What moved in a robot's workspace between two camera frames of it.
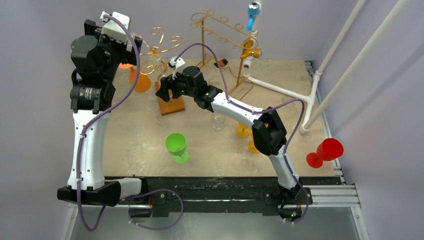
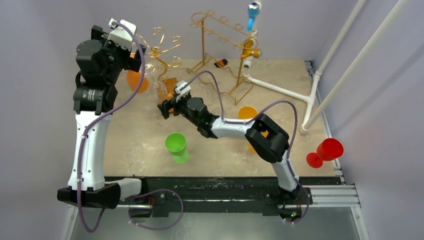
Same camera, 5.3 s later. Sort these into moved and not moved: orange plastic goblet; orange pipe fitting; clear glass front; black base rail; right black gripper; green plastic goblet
Moved: right black gripper; clear glass front
Not moved: orange pipe fitting; orange plastic goblet; black base rail; green plastic goblet
